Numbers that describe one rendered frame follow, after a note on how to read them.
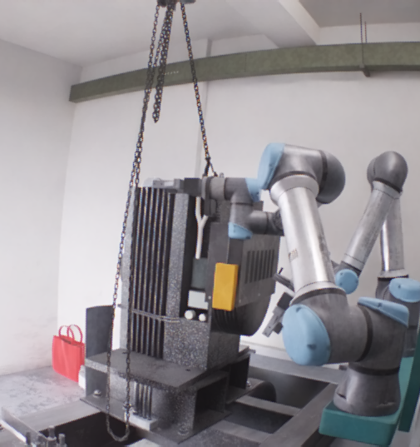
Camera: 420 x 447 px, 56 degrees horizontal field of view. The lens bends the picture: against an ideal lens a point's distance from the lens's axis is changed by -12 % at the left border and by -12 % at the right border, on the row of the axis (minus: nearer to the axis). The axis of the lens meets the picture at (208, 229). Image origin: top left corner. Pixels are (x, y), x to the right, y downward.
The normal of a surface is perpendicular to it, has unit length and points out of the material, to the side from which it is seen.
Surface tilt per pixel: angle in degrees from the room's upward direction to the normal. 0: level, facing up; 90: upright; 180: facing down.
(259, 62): 90
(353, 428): 90
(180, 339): 90
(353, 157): 90
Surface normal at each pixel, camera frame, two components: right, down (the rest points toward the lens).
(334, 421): -0.53, -0.04
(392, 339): 0.22, 0.04
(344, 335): 0.24, -0.18
